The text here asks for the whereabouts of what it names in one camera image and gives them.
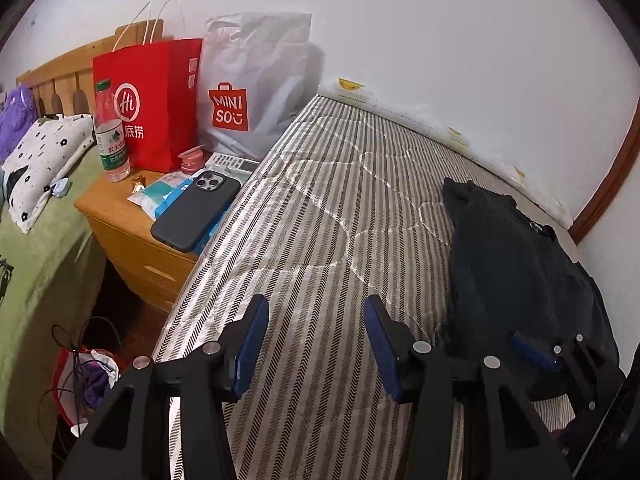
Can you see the red paper shopping bag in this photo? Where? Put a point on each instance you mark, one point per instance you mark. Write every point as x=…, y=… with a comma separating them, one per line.
x=154, y=84

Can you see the black sweatshirt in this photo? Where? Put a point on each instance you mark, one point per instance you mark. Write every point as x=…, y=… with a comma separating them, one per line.
x=514, y=292

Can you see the green label water bottle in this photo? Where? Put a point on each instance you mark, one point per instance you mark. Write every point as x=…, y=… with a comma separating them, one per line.
x=110, y=136

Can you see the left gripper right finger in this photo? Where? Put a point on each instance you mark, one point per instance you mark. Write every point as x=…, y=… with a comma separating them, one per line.
x=503, y=435

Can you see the white Miniso plastic bag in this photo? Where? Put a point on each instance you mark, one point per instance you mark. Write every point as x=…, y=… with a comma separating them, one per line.
x=250, y=80

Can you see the blue tissue pack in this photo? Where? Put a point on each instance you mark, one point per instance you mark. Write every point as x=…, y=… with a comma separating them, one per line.
x=155, y=198

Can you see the white spotted pillow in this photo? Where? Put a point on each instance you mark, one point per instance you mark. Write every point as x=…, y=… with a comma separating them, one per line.
x=47, y=152

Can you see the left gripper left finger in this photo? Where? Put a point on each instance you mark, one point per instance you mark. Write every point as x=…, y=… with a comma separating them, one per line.
x=128, y=435

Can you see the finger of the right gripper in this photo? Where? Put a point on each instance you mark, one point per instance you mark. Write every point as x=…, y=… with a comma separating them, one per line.
x=587, y=375

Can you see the brown wooden door frame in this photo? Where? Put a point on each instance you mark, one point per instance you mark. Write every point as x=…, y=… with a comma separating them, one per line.
x=611, y=183

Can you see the pink small cup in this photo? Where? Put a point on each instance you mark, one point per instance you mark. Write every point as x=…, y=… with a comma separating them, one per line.
x=192, y=160

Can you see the white remote control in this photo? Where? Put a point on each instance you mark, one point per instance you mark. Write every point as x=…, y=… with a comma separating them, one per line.
x=230, y=164

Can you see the purple cloth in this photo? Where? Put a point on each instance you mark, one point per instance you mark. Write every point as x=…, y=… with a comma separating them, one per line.
x=16, y=118

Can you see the green bed sheet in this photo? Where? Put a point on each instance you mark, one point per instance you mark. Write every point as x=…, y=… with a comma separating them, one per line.
x=57, y=272

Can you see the striped quilted mattress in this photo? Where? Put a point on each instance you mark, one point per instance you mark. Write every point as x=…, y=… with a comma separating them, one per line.
x=346, y=205

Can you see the wooden nightstand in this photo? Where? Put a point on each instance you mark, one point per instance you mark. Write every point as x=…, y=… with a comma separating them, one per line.
x=152, y=270

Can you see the white duck print sheet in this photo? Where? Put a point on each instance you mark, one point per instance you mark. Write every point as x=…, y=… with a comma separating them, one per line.
x=419, y=119

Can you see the black smartphone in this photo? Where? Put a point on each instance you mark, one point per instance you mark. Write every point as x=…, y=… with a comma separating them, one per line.
x=185, y=222

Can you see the red trash bin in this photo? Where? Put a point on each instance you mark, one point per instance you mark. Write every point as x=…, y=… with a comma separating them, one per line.
x=80, y=381

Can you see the wooden headboard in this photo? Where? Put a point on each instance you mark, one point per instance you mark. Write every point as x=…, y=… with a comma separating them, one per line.
x=65, y=85

